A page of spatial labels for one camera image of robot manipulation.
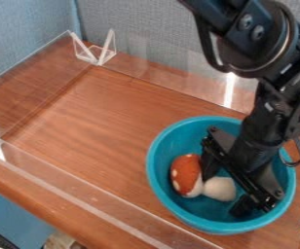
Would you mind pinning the clear acrylic back barrier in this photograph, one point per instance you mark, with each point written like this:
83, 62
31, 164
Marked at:
219, 88

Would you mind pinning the clear acrylic barrier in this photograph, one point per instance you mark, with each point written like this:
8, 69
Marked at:
82, 209
32, 84
219, 88

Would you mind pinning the blue plastic bowl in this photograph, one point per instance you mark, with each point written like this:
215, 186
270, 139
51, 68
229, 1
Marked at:
201, 212

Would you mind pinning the plush mushroom brown cap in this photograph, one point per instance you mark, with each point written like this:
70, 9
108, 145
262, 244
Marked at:
189, 185

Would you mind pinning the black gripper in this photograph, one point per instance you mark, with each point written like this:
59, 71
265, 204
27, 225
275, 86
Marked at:
245, 155

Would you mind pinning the clear acrylic corner bracket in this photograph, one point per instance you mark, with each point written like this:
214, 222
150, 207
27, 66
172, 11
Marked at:
96, 55

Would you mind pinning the clear acrylic left barrier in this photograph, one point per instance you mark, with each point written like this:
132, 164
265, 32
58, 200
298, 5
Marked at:
32, 84

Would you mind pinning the clear acrylic front barrier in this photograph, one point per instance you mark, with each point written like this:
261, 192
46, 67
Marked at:
82, 209

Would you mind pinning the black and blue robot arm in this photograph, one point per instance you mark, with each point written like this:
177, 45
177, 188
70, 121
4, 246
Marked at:
250, 38

